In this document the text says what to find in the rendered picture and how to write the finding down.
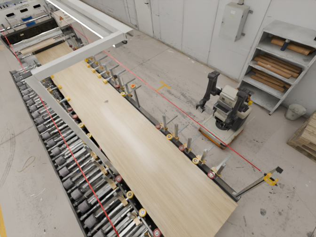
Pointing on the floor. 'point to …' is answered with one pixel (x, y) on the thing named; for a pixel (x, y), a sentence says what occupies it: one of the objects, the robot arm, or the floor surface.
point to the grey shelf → (276, 52)
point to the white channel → (119, 34)
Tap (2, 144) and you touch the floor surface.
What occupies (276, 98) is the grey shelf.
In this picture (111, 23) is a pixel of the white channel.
